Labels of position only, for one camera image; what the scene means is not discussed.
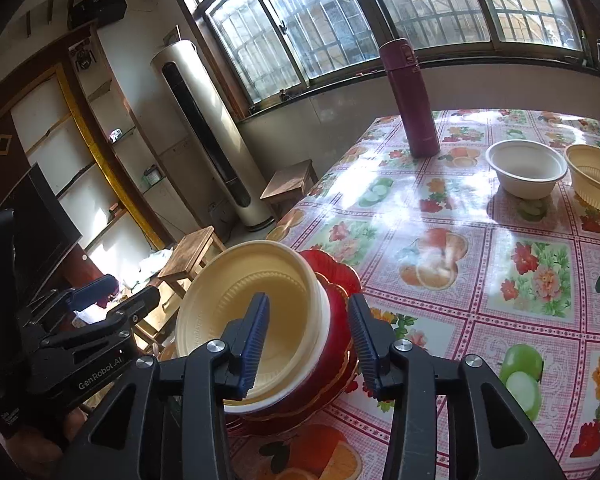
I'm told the white bowl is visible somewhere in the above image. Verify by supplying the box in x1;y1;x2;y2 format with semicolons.
222;280;332;413
485;140;568;199

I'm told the red plate with round sticker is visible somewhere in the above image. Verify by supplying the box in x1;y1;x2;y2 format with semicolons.
230;249;363;421

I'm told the white plastic bag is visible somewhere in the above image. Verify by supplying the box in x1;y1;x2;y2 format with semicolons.
137;249;173;286

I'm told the barred window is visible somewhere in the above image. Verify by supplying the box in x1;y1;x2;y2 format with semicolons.
167;0;596;121

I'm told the wooden stool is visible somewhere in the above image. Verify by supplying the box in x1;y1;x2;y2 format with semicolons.
157;226;227;301
259;159;318;221

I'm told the red plate with gold lettering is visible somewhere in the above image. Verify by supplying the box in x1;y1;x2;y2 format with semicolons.
227;340;368;436

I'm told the maroon thermos bottle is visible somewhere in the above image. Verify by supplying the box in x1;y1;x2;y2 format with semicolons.
378;38;442;159

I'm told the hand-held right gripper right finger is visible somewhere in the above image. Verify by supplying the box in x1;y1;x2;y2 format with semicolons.
347;292;566;480

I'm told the yellow ribbed bowl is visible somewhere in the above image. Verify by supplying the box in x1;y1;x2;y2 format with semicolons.
564;143;600;217
175;241;326;403

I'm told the black flat television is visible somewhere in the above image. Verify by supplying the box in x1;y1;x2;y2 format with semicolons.
0;162;83;301

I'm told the tower air conditioner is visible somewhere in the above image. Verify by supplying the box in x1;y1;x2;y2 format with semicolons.
150;40;276;233

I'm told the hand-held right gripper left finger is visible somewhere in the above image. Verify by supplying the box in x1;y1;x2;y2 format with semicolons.
55;292;272;480

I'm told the black speaker box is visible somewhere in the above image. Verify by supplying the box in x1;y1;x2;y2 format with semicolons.
69;0;128;28

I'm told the person's left hand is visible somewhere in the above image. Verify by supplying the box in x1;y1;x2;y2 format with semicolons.
10;406;90;461

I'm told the wall shelf cabinet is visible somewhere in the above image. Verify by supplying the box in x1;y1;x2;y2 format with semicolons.
0;25;181;261

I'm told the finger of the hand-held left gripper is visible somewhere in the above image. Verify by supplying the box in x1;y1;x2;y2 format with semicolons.
42;285;161;351
30;274;117;321

